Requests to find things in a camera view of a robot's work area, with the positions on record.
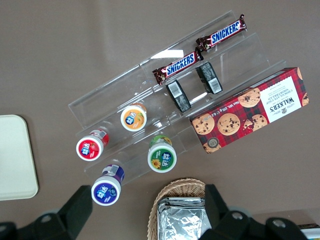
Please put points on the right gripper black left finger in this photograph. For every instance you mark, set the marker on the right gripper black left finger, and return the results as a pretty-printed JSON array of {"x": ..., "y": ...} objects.
[{"x": 72, "y": 210}]

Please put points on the red lid gum jar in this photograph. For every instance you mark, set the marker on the red lid gum jar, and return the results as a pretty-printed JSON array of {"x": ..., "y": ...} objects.
[{"x": 90, "y": 148}]

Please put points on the silver foil pack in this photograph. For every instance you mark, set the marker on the silver foil pack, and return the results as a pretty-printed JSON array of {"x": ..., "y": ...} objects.
[
  {"x": 180, "y": 199},
  {"x": 182, "y": 222}
]

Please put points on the red Walkers cookie box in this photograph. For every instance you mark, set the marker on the red Walkers cookie box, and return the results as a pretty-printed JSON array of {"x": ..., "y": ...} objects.
[{"x": 250, "y": 110}]

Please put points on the light wicker basket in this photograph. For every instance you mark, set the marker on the light wicker basket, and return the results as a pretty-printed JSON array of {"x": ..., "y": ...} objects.
[{"x": 172, "y": 187}]

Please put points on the white snack tray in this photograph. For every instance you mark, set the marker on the white snack tray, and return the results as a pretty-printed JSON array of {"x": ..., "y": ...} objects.
[{"x": 312, "y": 228}]

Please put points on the clear acrylic stepped display stand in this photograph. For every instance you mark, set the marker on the clear acrylic stepped display stand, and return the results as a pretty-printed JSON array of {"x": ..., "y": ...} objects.
[{"x": 112, "y": 87}]

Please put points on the green lid gum jar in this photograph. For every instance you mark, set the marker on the green lid gum jar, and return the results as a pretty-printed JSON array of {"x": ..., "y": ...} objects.
[{"x": 162, "y": 157}]

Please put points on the purple lid gum jar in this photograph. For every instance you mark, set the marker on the purple lid gum jar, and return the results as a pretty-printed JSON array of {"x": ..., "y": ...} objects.
[{"x": 106, "y": 191}]

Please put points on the beige plastic tray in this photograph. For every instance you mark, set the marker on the beige plastic tray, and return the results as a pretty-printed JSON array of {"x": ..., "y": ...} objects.
[{"x": 15, "y": 157}]

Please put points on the Snickers chocolate bar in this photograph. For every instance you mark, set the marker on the Snickers chocolate bar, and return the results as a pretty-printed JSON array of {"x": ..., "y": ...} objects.
[
  {"x": 180, "y": 65},
  {"x": 225, "y": 32}
]

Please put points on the orange lid gum jar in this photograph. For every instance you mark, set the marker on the orange lid gum jar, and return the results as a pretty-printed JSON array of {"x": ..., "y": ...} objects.
[{"x": 133, "y": 118}]

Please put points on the small black box with barcode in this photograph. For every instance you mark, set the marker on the small black box with barcode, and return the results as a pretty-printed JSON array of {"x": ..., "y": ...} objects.
[
  {"x": 178, "y": 96},
  {"x": 209, "y": 77}
]

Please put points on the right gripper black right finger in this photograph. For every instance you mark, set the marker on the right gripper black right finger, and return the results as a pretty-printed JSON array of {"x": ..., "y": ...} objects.
[{"x": 217, "y": 210}]

